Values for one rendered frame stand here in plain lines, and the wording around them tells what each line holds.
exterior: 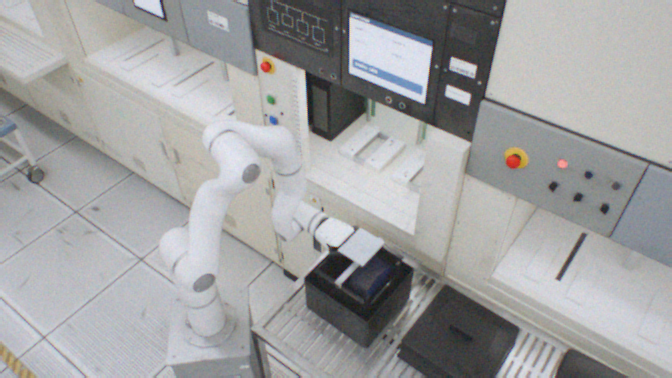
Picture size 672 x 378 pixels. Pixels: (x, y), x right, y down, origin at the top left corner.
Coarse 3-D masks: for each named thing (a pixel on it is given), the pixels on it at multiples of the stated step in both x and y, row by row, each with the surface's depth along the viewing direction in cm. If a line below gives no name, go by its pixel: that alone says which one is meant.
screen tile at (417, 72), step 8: (392, 40) 161; (400, 40) 159; (392, 48) 163; (400, 48) 161; (408, 48) 159; (416, 48) 157; (424, 48) 156; (408, 56) 161; (416, 56) 159; (424, 56) 157; (392, 64) 166; (400, 64) 164; (408, 64) 162; (416, 64) 161; (424, 64) 159; (400, 72) 166; (408, 72) 164; (416, 72) 162; (424, 72) 161
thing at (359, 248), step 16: (352, 240) 180; (368, 240) 180; (336, 256) 193; (352, 256) 176; (368, 256) 176; (384, 256) 193; (400, 256) 188; (320, 272) 184; (336, 272) 199; (352, 272) 181; (400, 272) 192; (320, 288) 191; (336, 288) 180; (384, 288) 187; (352, 304) 183; (368, 304) 180; (368, 320) 188
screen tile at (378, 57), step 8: (360, 32) 166; (368, 32) 165; (376, 32) 163; (368, 40) 166; (376, 40) 164; (360, 48) 170; (368, 48) 168; (376, 48) 166; (384, 48) 164; (360, 56) 172; (368, 56) 170; (376, 56) 168; (384, 56) 166; (384, 64) 168
